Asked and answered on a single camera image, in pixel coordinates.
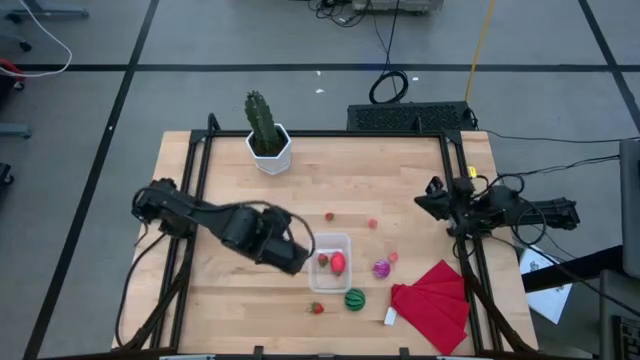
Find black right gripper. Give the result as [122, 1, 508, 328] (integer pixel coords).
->
[413, 175, 470, 225]

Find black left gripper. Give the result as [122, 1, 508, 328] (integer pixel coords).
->
[253, 234, 312, 277]

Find red fruit with green spots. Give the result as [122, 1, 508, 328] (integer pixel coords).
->
[329, 251, 348, 277]

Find green striped toy watermelon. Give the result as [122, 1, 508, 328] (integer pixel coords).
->
[343, 287, 367, 313]

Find clear plastic tupperware container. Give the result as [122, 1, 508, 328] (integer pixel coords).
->
[307, 232, 353, 295]

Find red folded cloth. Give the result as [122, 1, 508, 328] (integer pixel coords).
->
[389, 258, 472, 357]

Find green cactus plant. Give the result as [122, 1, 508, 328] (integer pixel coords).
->
[243, 89, 281, 156]

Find white paper sheets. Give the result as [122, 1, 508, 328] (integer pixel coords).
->
[518, 244, 575, 325]

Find black desk bar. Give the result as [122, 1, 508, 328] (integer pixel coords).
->
[522, 244, 626, 294]

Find grey cabinet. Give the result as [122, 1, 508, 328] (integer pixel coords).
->
[618, 138, 640, 280]

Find grey equipment box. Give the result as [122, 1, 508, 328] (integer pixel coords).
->
[351, 0, 445, 14]

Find black keyboard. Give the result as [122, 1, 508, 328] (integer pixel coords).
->
[612, 314, 640, 360]

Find grey desk foot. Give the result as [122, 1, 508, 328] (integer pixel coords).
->
[17, 0, 90, 21]

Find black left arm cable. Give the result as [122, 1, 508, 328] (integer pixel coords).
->
[132, 185, 317, 261]

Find yellow hanging cable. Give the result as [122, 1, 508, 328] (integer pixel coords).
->
[463, 0, 498, 104]

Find black hanging cable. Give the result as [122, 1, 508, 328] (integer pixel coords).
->
[368, 0, 410, 106]
[307, 0, 391, 69]

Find white floor cable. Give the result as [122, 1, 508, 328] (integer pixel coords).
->
[0, 0, 74, 79]

